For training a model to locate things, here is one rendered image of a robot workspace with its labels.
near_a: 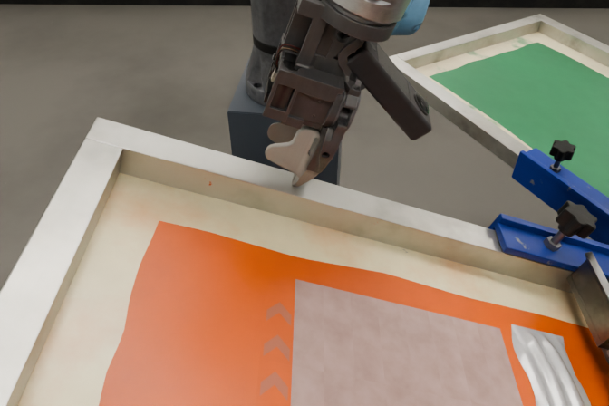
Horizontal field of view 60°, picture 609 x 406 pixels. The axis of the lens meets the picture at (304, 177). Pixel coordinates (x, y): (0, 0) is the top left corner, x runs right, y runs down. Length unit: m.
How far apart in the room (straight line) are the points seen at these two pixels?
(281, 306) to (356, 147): 2.27
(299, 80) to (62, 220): 0.24
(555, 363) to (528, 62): 1.08
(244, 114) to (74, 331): 0.48
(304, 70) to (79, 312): 0.28
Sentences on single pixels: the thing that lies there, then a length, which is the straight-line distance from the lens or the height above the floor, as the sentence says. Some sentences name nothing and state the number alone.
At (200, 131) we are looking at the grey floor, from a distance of 2.90.
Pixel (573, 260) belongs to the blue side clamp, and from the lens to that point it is 0.74.
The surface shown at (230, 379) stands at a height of 1.26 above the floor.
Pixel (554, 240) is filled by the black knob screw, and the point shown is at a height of 1.19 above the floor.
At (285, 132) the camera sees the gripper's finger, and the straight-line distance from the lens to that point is 0.57.
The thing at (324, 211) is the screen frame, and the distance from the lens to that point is 0.59.
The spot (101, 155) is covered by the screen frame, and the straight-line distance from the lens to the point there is 0.56.
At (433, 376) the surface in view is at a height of 1.19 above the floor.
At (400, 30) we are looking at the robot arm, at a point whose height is 1.33.
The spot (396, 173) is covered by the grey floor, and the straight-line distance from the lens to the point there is 2.62.
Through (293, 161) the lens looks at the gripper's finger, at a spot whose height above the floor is 1.33.
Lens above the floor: 1.67
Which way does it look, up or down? 41 degrees down
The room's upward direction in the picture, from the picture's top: straight up
